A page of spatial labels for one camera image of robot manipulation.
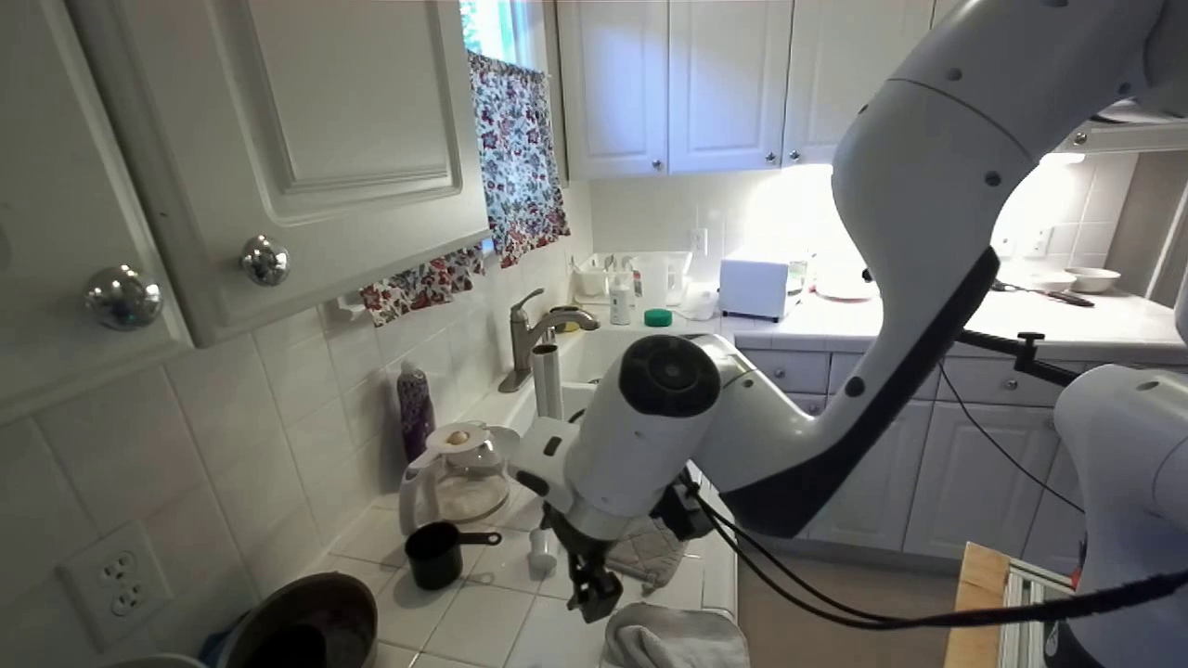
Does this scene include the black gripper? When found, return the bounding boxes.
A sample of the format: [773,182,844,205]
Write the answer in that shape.
[539,496,628,628]

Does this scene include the black measuring scoop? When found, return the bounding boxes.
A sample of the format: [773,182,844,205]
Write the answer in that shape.
[399,516,506,595]

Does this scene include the black pan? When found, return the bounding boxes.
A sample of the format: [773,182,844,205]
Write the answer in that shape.
[215,569,382,668]

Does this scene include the white upright cylinder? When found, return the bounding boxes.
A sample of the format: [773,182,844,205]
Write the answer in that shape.
[532,342,569,422]

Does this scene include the small white plastic piece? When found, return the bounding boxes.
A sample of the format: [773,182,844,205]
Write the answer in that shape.
[523,525,565,582]

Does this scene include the white folded towel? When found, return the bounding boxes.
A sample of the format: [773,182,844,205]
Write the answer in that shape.
[602,600,752,668]

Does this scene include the grey round dish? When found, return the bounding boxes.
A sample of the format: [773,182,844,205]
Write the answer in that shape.
[479,422,528,470]

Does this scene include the white ceramic sink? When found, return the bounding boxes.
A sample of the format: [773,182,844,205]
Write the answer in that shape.
[559,323,659,388]

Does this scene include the purple bottle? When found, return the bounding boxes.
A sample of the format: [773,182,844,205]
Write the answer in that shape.
[387,360,439,469]

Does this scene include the silver sink faucet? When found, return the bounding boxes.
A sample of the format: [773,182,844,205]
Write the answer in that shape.
[498,287,604,397]

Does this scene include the white soap bottle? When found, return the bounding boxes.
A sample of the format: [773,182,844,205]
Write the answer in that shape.
[607,271,638,330]

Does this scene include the clear countertop containers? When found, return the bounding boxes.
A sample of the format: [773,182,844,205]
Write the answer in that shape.
[569,250,698,308]

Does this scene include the white box appliance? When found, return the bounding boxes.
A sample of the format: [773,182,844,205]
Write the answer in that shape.
[717,256,790,326]

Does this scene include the white base cabinet row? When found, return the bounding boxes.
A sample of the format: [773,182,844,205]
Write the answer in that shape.
[736,344,1090,571]

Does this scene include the floral curtain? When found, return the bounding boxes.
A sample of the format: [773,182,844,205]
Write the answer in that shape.
[357,47,576,326]

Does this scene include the round silver cabinet knob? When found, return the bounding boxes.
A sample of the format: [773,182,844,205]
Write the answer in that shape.
[81,256,167,330]
[235,229,294,290]

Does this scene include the window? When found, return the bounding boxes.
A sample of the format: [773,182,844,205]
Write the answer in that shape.
[455,0,549,70]

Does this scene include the white bowl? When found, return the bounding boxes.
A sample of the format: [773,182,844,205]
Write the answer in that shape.
[1069,264,1125,298]

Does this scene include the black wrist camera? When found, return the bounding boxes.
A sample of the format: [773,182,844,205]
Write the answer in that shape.
[649,475,717,544]

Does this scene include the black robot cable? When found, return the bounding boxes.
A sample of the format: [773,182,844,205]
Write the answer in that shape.
[691,355,1188,636]

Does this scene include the aluminium mounting frame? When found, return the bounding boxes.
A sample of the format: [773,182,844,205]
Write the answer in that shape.
[997,560,1076,668]

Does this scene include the white wall outlet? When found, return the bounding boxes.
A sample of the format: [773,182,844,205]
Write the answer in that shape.
[53,516,179,644]

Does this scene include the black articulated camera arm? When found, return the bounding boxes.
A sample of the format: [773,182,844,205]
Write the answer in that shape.
[956,326,1084,388]

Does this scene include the white wall cabinet row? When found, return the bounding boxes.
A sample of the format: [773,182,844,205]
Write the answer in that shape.
[553,0,969,178]

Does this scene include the wide white wall cabinet door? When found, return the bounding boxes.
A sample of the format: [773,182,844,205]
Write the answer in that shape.
[66,0,492,350]

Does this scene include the narrow white wall cabinet door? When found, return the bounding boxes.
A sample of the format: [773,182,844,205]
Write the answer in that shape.
[0,0,198,419]

